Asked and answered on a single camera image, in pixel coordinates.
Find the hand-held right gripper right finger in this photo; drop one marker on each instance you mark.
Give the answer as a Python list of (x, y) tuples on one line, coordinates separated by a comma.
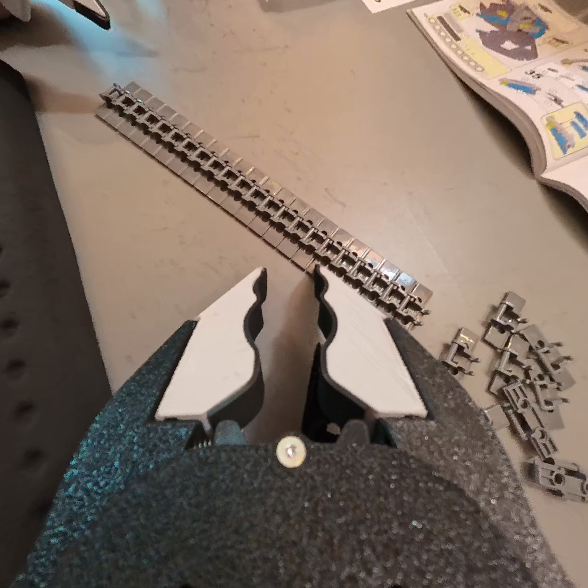
[(372, 363)]

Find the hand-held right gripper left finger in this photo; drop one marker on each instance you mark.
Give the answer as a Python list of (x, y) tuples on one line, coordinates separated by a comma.
[(211, 363)]

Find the pile of grey links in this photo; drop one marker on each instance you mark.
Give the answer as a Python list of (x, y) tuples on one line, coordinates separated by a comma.
[(523, 367)]

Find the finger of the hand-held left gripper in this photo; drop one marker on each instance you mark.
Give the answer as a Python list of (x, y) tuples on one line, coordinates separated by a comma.
[(87, 4)]

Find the open instruction booklet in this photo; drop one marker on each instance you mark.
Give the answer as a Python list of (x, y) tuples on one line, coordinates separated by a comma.
[(528, 69)]

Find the black perforated pad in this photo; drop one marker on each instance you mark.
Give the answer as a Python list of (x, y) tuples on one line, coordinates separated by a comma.
[(27, 321)]

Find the grey desk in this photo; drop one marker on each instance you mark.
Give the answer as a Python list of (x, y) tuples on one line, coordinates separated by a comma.
[(321, 115)]

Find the blue printed sticker sheet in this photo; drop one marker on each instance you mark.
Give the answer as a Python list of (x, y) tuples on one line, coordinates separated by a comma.
[(390, 4)]

